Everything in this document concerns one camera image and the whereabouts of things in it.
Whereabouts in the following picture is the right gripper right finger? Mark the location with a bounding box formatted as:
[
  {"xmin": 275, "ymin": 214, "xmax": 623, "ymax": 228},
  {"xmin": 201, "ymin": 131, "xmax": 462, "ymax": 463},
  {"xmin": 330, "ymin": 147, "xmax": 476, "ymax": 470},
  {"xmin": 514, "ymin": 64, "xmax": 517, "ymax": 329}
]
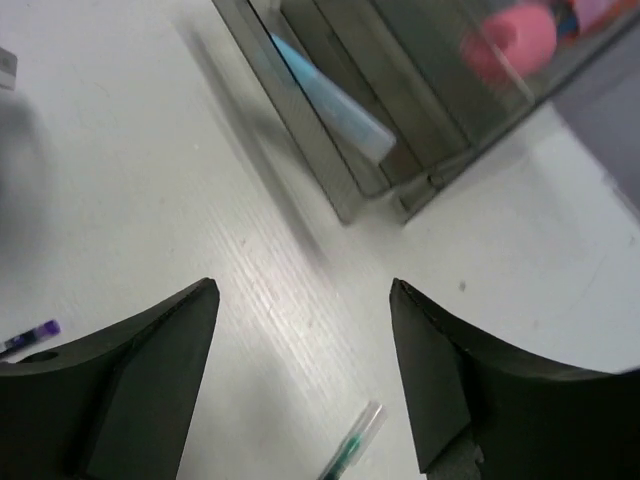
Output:
[{"xmin": 390, "ymin": 280, "xmax": 639, "ymax": 479}]

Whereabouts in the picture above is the purple pen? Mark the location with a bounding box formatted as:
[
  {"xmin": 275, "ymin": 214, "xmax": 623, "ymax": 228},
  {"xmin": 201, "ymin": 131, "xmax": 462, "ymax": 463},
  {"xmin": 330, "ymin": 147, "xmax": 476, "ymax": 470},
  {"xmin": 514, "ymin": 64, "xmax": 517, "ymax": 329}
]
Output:
[{"xmin": 1, "ymin": 319, "xmax": 61, "ymax": 359}]

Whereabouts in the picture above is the pink capped marker bottle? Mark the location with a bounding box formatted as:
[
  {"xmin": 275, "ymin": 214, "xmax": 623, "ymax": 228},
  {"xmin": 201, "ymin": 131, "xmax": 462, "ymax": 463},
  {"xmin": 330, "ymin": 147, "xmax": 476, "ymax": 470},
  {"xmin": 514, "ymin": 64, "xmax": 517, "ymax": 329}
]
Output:
[{"xmin": 459, "ymin": 0, "xmax": 640, "ymax": 86}]

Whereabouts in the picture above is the green pen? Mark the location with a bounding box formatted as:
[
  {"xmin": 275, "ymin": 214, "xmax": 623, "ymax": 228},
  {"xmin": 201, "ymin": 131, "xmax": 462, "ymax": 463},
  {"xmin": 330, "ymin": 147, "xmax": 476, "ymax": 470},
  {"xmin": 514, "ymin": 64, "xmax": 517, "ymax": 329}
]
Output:
[{"xmin": 319, "ymin": 401, "xmax": 386, "ymax": 480}]

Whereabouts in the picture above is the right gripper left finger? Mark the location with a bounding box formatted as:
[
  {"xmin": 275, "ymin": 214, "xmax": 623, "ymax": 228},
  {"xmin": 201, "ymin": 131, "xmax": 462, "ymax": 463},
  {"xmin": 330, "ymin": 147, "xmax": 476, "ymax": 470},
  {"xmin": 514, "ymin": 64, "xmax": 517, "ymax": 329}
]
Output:
[{"xmin": 1, "ymin": 278, "xmax": 219, "ymax": 479}]

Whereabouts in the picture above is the clear drawer organizer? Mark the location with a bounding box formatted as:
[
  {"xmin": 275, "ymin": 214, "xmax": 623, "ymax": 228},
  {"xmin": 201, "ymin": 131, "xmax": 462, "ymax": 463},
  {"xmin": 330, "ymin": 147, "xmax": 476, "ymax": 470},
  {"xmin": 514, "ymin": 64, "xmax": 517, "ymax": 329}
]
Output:
[{"xmin": 216, "ymin": 1, "xmax": 639, "ymax": 224}]

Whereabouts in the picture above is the blue highlighter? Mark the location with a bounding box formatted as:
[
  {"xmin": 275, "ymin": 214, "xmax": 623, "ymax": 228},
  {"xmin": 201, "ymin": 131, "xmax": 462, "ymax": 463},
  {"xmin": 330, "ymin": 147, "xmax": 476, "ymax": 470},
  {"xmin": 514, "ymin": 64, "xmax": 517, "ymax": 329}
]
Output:
[{"xmin": 270, "ymin": 33, "xmax": 396, "ymax": 163}]

